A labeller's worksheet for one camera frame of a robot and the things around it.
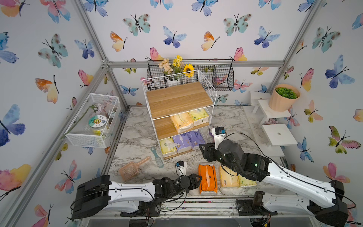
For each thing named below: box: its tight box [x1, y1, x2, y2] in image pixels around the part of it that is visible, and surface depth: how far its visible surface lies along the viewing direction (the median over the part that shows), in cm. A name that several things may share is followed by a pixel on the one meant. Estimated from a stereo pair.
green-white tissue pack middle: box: [187, 107, 210, 127], surface depth 77 cm
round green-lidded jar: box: [87, 114, 109, 136], surface depth 67 cm
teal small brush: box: [150, 146, 165, 169], surface depth 92 cm
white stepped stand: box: [242, 90, 298, 158], surface depth 91 cm
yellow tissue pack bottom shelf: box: [159, 137, 177, 158], surface depth 92 cm
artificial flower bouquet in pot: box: [158, 54, 196, 87], surface depth 84 cm
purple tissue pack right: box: [186, 129, 206, 151], surface depth 98 cm
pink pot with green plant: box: [268, 83, 301, 113], surface depth 82 cm
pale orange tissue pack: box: [170, 112, 194, 134], surface depth 76 cm
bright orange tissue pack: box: [198, 164, 218, 195], surface depth 78 cm
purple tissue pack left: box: [172, 133, 192, 154], surface depth 93 cm
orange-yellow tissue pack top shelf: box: [219, 164, 241, 188], surface depth 80 cm
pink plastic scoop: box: [118, 156, 151, 182], surface depth 88 cm
